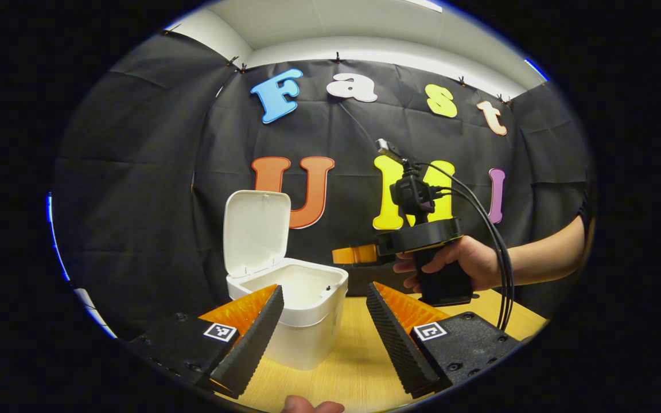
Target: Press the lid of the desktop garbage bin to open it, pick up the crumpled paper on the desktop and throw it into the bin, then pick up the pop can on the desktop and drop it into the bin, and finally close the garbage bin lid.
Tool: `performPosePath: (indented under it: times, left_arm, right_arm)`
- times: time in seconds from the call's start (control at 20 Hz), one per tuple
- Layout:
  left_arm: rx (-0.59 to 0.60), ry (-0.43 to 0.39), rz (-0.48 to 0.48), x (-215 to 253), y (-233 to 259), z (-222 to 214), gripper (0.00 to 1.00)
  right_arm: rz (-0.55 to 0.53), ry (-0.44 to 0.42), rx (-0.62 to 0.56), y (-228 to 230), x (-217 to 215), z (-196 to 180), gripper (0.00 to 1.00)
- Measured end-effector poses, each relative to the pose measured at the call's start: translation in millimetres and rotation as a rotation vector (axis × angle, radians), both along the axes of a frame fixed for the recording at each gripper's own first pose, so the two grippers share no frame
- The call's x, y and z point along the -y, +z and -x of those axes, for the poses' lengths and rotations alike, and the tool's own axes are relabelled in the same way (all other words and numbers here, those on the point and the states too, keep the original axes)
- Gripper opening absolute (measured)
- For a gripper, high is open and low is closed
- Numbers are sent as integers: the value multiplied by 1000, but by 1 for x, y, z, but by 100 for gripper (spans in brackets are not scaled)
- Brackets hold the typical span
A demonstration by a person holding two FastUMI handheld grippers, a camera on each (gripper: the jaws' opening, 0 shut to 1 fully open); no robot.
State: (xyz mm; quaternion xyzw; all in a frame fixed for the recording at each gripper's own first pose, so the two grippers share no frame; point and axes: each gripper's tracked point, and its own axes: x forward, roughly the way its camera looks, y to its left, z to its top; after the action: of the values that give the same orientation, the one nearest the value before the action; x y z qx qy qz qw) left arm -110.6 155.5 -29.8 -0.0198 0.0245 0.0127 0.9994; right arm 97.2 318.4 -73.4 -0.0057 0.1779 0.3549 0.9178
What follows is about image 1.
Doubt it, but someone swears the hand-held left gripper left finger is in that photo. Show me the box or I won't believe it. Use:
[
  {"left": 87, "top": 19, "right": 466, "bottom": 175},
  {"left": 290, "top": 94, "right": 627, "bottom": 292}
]
[{"left": 129, "top": 284, "right": 285, "bottom": 400}]

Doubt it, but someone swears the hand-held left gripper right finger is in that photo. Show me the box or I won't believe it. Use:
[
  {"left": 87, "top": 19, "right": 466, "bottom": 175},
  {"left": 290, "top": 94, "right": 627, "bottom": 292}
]
[{"left": 366, "top": 281, "right": 524, "bottom": 400}]

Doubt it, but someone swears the white desktop garbage bin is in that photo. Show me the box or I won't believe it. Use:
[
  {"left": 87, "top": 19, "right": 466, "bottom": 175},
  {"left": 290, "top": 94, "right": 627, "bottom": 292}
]
[{"left": 223, "top": 190, "right": 349, "bottom": 371}]

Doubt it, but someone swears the wooden desktop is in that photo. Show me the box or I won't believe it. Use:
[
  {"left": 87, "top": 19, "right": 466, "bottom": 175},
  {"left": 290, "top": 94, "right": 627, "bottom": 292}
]
[{"left": 216, "top": 289, "right": 549, "bottom": 413}]

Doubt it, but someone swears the black backdrop cloth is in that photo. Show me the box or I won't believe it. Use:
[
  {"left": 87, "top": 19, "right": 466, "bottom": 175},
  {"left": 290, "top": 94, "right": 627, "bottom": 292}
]
[{"left": 52, "top": 29, "right": 595, "bottom": 339}]

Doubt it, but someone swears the thin black cable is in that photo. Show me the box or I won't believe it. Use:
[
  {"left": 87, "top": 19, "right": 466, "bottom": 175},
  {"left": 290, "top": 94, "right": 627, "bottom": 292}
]
[{"left": 337, "top": 100, "right": 380, "bottom": 144}]

